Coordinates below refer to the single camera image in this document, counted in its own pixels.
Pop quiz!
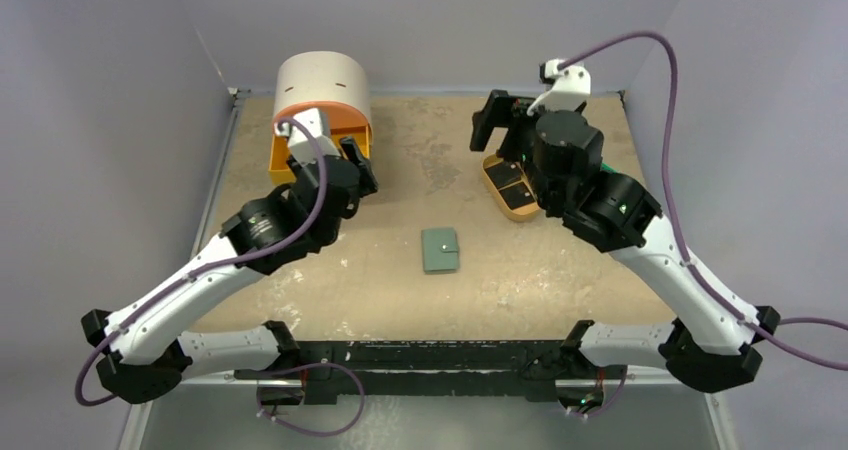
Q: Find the yellow open drawer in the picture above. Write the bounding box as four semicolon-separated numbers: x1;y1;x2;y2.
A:
268;125;372;186

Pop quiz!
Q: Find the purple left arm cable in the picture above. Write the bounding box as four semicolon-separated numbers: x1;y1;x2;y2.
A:
74;116;330;409

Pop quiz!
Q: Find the orange oval tray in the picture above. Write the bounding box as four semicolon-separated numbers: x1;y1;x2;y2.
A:
482;154;541;222

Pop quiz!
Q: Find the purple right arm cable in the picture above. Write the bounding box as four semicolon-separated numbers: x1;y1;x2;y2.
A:
559;30;848;373

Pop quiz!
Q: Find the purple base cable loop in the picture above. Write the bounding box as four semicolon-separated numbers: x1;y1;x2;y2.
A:
255;358;367;438

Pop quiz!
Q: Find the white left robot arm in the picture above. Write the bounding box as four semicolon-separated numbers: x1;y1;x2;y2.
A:
81;137;377;404

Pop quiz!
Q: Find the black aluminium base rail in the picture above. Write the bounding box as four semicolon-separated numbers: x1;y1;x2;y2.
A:
135;337;722;409

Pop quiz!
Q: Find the white orange drawer cabinet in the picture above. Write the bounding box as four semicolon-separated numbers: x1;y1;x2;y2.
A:
272;51;372;148

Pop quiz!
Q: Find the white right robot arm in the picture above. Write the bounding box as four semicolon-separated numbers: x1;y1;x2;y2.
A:
469;90;780;393

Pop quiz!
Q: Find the black card stack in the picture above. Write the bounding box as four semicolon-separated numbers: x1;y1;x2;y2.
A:
485;161;523;190

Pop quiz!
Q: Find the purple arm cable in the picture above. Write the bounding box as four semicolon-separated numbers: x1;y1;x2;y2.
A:
559;30;848;373
74;116;330;409

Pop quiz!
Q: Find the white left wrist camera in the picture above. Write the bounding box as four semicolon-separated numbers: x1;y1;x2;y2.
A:
273;107;341;165

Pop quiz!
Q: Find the green card holder wallet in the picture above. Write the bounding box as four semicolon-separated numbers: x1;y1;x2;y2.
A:
421;227;460;274

